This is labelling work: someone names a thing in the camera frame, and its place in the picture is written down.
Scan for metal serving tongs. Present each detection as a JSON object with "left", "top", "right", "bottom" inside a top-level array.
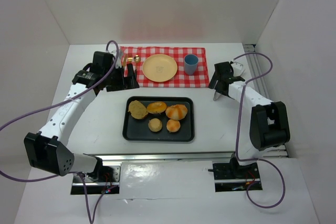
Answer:
[{"left": 213, "top": 91, "right": 221, "bottom": 101}]

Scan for orange glazed donut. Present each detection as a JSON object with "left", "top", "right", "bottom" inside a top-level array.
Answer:
[{"left": 146, "top": 102, "right": 167, "bottom": 114}]

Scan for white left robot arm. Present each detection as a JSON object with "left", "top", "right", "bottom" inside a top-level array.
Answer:
[{"left": 24, "top": 50, "right": 139, "bottom": 180}]

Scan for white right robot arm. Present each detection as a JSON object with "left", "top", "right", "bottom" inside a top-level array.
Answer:
[{"left": 208, "top": 61, "right": 290, "bottom": 166}]

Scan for flat brown bread slice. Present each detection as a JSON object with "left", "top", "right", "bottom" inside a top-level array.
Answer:
[{"left": 128, "top": 100, "right": 148, "bottom": 120}]

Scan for red white checkered cloth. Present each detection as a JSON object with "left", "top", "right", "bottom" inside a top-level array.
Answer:
[{"left": 121, "top": 46, "right": 209, "bottom": 88}]

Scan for beige round plate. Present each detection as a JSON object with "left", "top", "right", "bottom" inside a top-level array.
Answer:
[{"left": 142, "top": 54, "right": 178, "bottom": 82}]

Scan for blue cup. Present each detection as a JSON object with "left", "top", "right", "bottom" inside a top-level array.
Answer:
[{"left": 184, "top": 54, "right": 198, "bottom": 76}]

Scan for twisted orange white bun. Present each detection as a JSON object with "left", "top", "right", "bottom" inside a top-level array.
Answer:
[{"left": 165, "top": 104, "right": 188, "bottom": 121}]

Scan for small round tan muffin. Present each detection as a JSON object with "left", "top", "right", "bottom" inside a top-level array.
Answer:
[{"left": 148, "top": 118, "right": 162, "bottom": 132}]

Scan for small orange round bun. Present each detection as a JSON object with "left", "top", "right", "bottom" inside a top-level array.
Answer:
[{"left": 166, "top": 119, "right": 181, "bottom": 133}]

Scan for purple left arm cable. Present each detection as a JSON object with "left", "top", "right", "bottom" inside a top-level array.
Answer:
[{"left": 0, "top": 40, "right": 120, "bottom": 224}]

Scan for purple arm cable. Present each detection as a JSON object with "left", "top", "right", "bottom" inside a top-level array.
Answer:
[
  {"left": 0, "top": 40, "right": 120, "bottom": 224},
  {"left": 232, "top": 52, "right": 286, "bottom": 209}
]

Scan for gold knife green handle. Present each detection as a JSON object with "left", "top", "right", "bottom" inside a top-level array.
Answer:
[{"left": 122, "top": 54, "right": 128, "bottom": 68}]

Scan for gold spoon green handle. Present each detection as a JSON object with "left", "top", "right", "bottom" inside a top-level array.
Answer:
[{"left": 133, "top": 55, "right": 141, "bottom": 76}]

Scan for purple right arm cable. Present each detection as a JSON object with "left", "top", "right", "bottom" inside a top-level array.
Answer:
[{"left": 232, "top": 52, "right": 286, "bottom": 209}]

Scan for aluminium rail at table edge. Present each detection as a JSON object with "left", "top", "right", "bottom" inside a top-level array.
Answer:
[{"left": 94, "top": 152, "right": 233, "bottom": 163}]

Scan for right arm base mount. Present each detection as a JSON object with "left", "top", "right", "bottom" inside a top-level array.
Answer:
[{"left": 208, "top": 157, "right": 263, "bottom": 192}]

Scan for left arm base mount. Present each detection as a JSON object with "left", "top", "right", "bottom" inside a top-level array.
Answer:
[{"left": 70, "top": 165, "right": 121, "bottom": 195}]

